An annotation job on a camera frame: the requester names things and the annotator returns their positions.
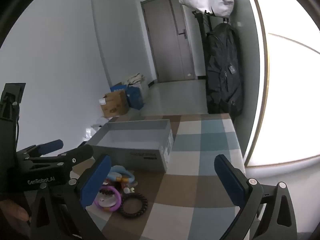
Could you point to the person's left forearm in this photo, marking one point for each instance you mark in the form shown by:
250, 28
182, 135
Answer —
10, 231

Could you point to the small white earrings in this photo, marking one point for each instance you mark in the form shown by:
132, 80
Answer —
127, 190

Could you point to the person's left hand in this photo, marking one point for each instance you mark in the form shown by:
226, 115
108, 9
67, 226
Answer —
15, 211

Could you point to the blue carton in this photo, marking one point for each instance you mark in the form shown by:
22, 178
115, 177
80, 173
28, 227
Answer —
118, 88

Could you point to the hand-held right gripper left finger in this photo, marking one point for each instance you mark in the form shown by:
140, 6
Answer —
96, 181

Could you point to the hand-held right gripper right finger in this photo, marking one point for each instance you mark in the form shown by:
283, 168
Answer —
230, 182

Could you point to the grey cardboard box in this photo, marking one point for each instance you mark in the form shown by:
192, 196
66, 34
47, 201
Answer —
147, 158

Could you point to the brown cardboard box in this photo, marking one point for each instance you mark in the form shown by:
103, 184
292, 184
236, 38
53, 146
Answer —
116, 105

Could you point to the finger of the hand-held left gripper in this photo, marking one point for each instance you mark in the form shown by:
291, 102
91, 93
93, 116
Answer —
51, 145
80, 153

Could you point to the checkered cloth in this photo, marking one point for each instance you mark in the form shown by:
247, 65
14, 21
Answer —
200, 155

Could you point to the white plastic bags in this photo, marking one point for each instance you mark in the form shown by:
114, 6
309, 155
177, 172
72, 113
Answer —
96, 128

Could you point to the grey door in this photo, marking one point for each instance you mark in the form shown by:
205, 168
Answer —
165, 42

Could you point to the blue paper bag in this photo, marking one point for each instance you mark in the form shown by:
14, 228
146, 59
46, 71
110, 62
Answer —
135, 98

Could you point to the bright gold-framed panel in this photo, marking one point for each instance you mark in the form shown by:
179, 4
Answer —
287, 92

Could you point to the black backpack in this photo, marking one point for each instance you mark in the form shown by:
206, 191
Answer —
222, 67

